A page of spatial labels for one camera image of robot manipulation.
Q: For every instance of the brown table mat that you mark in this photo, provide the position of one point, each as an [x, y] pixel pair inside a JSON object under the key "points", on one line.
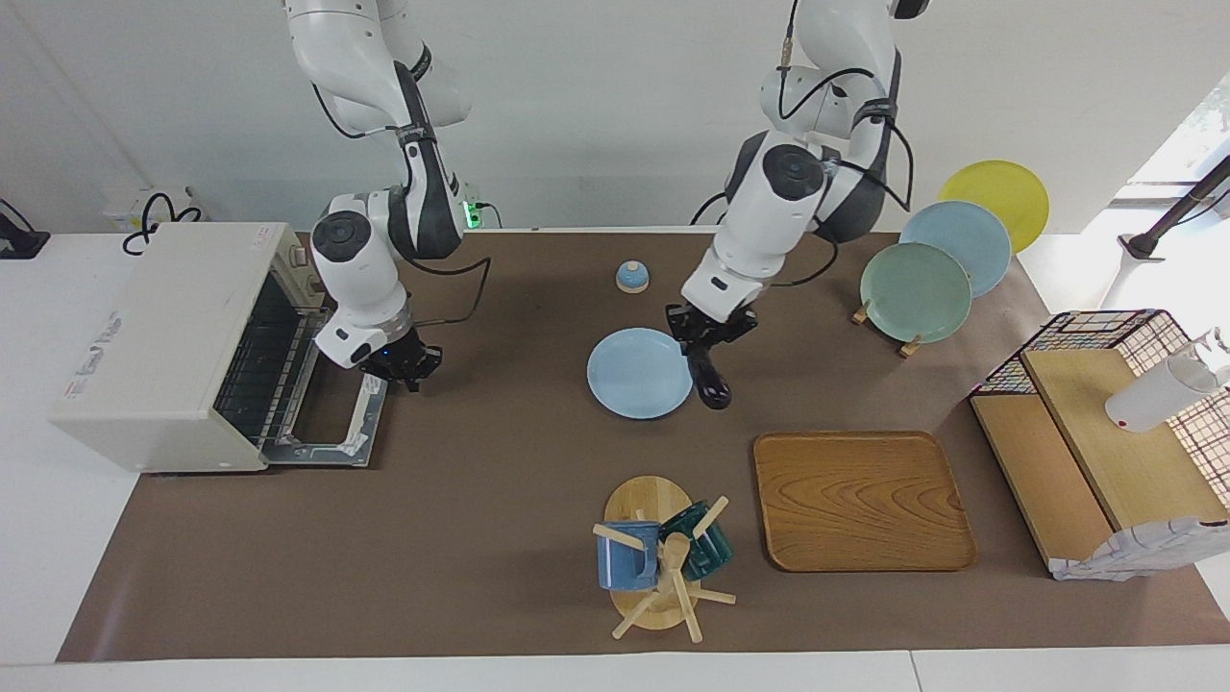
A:
{"points": [[480, 529]]}

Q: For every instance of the pale green plate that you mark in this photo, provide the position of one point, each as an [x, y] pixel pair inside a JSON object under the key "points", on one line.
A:
{"points": [[913, 293]]}

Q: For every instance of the white power strip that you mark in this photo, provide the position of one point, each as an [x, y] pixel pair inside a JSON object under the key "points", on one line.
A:
{"points": [[125, 207]]}

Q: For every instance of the black clamp device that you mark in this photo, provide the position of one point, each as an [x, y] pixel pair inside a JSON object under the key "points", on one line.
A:
{"points": [[19, 240]]}

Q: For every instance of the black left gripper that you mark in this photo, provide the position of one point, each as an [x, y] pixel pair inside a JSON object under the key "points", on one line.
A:
{"points": [[716, 327]]}

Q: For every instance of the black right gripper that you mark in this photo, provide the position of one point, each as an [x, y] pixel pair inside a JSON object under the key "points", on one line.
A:
{"points": [[399, 356]]}

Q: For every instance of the dark green mug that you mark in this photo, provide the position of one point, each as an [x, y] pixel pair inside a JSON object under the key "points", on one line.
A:
{"points": [[706, 548]]}

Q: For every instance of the light blue racked plate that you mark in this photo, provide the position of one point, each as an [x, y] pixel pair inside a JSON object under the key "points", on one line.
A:
{"points": [[971, 235]]}

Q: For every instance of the yellow plate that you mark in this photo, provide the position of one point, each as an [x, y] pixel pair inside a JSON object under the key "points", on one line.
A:
{"points": [[999, 187]]}

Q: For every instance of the wooden plate rack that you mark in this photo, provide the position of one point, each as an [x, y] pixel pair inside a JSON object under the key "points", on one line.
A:
{"points": [[909, 348]]}

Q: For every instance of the beige toaster oven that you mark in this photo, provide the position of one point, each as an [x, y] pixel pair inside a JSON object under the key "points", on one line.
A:
{"points": [[163, 346]]}

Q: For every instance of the wooden mug tree stand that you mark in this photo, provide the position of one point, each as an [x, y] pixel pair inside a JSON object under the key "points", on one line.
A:
{"points": [[646, 500]]}

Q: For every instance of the black pole stand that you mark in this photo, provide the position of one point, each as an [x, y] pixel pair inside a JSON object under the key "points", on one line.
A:
{"points": [[1177, 211]]}

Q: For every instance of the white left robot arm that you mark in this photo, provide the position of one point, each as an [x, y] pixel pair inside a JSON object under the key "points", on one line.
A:
{"points": [[778, 211]]}

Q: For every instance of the blue mug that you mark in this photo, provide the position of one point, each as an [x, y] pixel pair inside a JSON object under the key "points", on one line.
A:
{"points": [[620, 567]]}

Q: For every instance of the rectangular wooden tray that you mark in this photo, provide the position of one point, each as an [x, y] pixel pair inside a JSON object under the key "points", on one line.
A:
{"points": [[860, 500]]}

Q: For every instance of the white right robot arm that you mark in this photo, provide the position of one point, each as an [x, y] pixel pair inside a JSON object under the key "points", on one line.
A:
{"points": [[360, 279]]}

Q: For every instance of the dark purple eggplant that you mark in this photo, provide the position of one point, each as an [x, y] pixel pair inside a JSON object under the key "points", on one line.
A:
{"points": [[711, 384]]}

